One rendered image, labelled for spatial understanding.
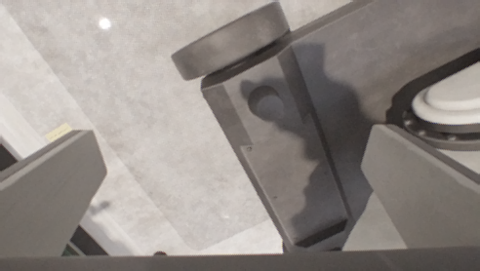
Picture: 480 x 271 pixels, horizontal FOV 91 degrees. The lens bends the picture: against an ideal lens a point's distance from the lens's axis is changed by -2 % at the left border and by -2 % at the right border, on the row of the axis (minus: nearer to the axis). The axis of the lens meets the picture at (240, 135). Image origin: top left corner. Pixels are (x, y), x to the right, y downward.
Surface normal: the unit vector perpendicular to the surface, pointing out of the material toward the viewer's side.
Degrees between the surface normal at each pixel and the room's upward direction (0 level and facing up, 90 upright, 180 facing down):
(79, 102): 0
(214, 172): 0
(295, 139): 0
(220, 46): 12
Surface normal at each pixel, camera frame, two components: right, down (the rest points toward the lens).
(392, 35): 0.13, 0.36
